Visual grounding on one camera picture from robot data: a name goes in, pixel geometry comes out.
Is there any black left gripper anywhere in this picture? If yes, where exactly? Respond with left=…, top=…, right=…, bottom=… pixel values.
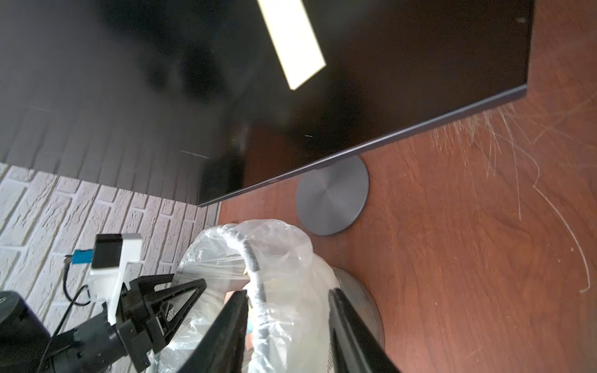
left=46, top=274, right=207, bottom=372

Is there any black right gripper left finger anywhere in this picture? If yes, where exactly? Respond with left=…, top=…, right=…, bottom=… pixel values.
left=178, top=290, right=249, bottom=373

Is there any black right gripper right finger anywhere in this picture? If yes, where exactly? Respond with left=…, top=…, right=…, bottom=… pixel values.
left=328, top=288, right=400, bottom=373

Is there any grey round monitor stand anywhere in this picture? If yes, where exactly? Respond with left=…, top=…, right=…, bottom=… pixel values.
left=295, top=156, right=369, bottom=236

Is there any black flat monitor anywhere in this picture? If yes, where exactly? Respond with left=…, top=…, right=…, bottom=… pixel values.
left=1, top=1, right=535, bottom=206

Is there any clear plastic bin liner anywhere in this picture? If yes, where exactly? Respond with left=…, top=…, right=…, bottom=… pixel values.
left=149, top=219, right=339, bottom=372

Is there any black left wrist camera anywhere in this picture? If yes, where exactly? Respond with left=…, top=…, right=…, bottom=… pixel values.
left=71, top=233, right=142, bottom=325

